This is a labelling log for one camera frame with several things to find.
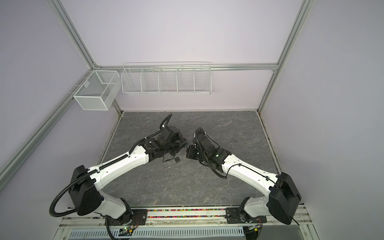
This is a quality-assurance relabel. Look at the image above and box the aluminium frame corner post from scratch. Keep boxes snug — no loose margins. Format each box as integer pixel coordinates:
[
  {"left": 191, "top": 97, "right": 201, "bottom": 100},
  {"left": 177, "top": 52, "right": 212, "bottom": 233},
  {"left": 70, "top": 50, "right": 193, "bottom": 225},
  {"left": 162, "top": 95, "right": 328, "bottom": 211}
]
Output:
[{"left": 47, "top": 0, "right": 98, "bottom": 70}]

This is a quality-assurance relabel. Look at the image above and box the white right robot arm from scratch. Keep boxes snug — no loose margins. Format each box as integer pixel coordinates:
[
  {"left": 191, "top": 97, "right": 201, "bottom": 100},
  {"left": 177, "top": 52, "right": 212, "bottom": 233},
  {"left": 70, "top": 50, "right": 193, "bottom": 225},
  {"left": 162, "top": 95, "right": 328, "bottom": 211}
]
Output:
[{"left": 187, "top": 128, "right": 302, "bottom": 225}]

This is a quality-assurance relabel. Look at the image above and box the white ventilated cable duct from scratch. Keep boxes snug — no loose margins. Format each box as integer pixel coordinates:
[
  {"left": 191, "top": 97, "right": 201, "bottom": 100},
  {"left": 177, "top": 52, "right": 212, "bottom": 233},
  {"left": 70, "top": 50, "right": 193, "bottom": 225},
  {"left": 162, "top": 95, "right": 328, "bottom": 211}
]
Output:
[{"left": 67, "top": 227, "right": 245, "bottom": 240}]

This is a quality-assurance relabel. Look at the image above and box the small black padlock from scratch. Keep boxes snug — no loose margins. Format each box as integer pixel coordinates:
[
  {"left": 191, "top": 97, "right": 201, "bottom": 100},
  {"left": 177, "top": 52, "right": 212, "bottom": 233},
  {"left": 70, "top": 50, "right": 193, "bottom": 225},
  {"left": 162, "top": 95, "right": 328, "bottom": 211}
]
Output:
[{"left": 174, "top": 156, "right": 183, "bottom": 163}]

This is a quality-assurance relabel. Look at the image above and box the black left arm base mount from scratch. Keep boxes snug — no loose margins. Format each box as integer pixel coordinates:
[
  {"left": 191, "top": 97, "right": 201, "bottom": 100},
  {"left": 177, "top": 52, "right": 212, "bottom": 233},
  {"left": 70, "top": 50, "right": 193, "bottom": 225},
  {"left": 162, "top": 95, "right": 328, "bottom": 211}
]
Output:
[{"left": 118, "top": 209, "right": 148, "bottom": 226}]

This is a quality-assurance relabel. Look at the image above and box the white wire wall basket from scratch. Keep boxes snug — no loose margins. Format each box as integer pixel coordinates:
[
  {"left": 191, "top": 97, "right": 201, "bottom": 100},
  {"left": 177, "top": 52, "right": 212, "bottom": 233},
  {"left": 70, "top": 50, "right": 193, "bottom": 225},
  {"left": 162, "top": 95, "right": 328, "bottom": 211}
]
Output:
[{"left": 121, "top": 62, "right": 212, "bottom": 95}]

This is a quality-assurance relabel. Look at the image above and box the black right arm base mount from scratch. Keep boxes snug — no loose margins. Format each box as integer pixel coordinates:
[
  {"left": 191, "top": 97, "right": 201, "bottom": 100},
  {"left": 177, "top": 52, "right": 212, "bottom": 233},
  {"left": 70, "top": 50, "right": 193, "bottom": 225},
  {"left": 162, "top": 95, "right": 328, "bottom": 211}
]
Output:
[{"left": 225, "top": 207, "right": 267, "bottom": 224}]

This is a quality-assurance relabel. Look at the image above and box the white mesh box basket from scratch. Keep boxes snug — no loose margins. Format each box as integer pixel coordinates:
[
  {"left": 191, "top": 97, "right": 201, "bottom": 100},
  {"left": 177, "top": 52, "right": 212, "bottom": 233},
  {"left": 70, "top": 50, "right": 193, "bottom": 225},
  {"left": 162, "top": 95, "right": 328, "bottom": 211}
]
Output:
[{"left": 74, "top": 70, "right": 122, "bottom": 111}]

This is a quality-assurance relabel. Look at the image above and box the aluminium front mounting rail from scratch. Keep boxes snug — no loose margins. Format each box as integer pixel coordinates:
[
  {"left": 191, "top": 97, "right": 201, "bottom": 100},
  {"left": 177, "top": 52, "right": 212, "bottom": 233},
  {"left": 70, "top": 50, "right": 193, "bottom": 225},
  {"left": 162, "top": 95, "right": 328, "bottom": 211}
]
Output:
[{"left": 60, "top": 205, "right": 313, "bottom": 227}]

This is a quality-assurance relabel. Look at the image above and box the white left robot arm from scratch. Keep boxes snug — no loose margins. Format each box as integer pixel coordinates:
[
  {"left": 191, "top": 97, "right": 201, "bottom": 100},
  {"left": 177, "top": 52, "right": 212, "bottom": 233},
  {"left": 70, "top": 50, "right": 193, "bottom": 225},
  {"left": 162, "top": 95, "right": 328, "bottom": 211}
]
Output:
[{"left": 49, "top": 114, "right": 187, "bottom": 224}]

